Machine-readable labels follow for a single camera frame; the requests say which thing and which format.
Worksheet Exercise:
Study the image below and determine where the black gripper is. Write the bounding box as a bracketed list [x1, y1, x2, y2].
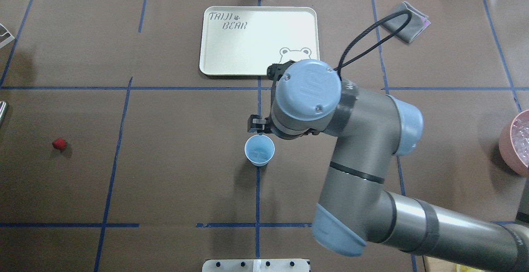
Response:
[247, 61, 321, 140]

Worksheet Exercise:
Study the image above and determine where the clear ice cube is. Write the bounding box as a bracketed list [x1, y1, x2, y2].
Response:
[249, 149, 270, 162]

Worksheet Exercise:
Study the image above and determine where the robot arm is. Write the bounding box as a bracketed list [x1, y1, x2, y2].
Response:
[248, 59, 528, 272]

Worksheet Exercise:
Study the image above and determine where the light blue cup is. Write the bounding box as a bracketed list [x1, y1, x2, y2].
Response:
[244, 134, 275, 167]

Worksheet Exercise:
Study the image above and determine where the metal cup rack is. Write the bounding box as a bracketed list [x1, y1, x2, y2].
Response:
[0, 23, 16, 49]

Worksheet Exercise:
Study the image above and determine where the clear ice cubes pile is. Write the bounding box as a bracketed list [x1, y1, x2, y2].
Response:
[511, 117, 529, 165]

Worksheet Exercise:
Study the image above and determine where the cream bear tray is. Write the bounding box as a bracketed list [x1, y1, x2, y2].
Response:
[199, 6, 319, 76]

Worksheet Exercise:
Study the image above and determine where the grey folded cloth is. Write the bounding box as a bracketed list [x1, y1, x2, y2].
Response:
[382, 1, 431, 44]

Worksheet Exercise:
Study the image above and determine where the red strawberry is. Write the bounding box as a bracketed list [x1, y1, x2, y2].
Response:
[52, 138, 68, 151]

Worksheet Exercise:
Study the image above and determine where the pink bowl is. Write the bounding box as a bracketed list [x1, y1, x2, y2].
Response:
[498, 110, 529, 177]

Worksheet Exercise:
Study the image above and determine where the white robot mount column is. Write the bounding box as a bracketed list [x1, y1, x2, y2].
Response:
[202, 258, 312, 272]

